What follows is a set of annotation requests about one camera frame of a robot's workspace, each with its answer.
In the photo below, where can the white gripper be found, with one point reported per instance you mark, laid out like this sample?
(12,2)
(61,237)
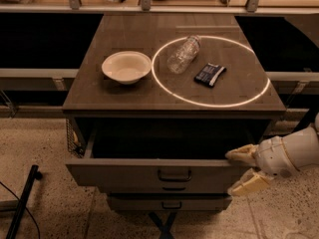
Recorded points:
(269,156)

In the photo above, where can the grey top drawer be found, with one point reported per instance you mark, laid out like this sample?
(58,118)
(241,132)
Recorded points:
(120,164)

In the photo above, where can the grey drawer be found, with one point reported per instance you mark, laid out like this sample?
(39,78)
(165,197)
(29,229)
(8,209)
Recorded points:
(120,164)
(169,202)

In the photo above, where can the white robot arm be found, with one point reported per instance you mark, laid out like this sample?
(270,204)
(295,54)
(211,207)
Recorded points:
(302,147)

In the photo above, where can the grey drawer cabinet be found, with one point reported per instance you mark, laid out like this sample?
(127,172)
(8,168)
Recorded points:
(240,108)

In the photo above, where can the grey bottom drawer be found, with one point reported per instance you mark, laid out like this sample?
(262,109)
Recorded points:
(169,202)

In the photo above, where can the dark blue snack packet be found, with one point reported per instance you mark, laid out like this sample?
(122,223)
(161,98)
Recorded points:
(209,74)

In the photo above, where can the clear plastic water bottle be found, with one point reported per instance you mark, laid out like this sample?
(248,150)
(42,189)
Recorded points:
(181,58)

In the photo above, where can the white paper bowl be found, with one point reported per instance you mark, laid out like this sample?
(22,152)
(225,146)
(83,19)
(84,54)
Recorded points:
(127,67)

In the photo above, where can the black metal stand leg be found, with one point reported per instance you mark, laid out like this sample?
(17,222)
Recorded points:
(34,174)

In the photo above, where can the wire mesh side basket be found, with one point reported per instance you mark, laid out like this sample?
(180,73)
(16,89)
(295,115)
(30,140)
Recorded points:
(73,145)

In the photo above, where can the metal shelf rail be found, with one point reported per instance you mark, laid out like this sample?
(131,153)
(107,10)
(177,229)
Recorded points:
(37,79)

